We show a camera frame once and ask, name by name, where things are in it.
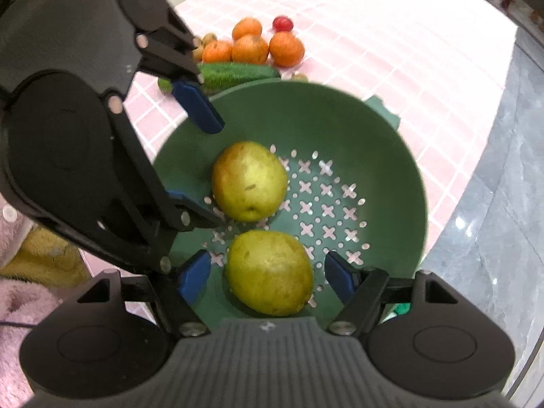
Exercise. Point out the yellow-green pear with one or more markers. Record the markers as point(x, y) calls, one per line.
point(250, 180)
point(270, 272)

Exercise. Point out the yellow fuzzy cloth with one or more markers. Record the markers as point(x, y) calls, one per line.
point(46, 259)

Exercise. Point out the orange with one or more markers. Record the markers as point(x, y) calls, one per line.
point(287, 49)
point(247, 27)
point(250, 49)
point(216, 51)

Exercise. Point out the pink fluffy garment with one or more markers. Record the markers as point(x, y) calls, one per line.
point(17, 306)

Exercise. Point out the red cherry tomato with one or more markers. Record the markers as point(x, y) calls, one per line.
point(282, 23)

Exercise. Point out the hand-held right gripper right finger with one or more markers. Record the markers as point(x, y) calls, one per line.
point(338, 278)

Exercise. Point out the green plastic colander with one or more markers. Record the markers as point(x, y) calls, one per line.
point(374, 170)

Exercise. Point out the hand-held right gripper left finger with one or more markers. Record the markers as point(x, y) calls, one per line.
point(193, 278)

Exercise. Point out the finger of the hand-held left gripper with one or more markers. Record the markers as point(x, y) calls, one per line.
point(187, 210)
point(197, 104)

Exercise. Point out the green cucumber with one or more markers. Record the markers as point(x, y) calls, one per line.
point(238, 72)

